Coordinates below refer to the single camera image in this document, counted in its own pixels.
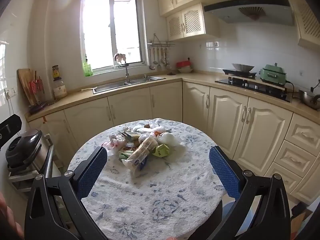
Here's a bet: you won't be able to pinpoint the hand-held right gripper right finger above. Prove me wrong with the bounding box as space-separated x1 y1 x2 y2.
209 145 292 240

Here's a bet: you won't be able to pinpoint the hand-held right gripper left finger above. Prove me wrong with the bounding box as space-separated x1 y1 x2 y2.
24 146 108 240

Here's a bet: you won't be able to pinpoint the person's left hand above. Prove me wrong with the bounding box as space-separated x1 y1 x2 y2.
0 194 25 240

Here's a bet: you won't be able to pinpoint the black electric griddle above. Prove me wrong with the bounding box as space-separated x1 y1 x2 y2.
5 129 43 173

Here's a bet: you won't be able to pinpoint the pink white plastic bag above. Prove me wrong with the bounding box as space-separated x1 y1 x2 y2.
102 133 127 151

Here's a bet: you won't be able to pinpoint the green white wrapper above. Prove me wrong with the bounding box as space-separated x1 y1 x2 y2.
118 147 137 162

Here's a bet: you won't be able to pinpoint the wooden cutting board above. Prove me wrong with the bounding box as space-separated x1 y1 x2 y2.
17 68 38 106

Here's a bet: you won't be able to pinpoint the black appliance on cart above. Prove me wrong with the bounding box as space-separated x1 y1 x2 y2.
7 134 55 199

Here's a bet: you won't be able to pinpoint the cream lower kitchen cabinets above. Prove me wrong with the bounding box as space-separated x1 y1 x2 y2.
26 79 320 205

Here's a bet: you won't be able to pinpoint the glass jar white label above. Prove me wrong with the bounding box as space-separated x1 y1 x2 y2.
53 79 68 100

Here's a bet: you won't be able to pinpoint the round table with cloth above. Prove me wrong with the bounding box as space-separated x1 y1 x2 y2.
67 118 225 240

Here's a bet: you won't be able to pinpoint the dark cloth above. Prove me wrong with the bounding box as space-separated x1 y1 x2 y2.
291 202 309 217

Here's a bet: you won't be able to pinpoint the black glass gas stove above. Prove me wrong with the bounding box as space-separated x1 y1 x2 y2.
214 76 292 103

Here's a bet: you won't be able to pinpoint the brown cardboard box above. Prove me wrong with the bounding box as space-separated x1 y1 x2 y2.
292 209 314 228

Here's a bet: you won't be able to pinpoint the stainless steel sink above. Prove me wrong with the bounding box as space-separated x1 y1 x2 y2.
92 75 166 95

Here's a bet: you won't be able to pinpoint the green detergent bottle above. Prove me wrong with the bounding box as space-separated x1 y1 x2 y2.
83 55 93 77

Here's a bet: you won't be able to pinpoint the long wooden board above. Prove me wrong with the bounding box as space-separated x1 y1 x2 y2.
227 74 286 91

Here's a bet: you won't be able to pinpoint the metal sink faucet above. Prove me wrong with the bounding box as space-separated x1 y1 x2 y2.
123 64 132 83

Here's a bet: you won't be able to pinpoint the metal wok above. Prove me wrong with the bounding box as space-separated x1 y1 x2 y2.
232 63 255 72

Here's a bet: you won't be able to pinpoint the green electric cooker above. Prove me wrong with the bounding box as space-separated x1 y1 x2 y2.
259 62 287 85

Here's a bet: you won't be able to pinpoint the steel pot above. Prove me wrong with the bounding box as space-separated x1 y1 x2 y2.
299 89 320 110

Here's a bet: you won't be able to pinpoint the pink white ornament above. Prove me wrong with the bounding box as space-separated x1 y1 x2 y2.
114 53 127 65

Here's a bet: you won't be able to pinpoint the kitchen window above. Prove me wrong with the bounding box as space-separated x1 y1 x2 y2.
80 0 147 73

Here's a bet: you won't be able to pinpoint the metal utensil rack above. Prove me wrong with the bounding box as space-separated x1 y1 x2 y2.
147 33 176 48

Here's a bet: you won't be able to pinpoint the cream lattice door cabinet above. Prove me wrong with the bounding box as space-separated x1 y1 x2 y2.
287 0 320 53
166 3 222 42

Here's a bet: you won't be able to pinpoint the range hood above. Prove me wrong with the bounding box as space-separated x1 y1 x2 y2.
203 0 295 27

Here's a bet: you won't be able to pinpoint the black power cable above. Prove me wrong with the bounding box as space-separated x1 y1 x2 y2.
286 80 301 98

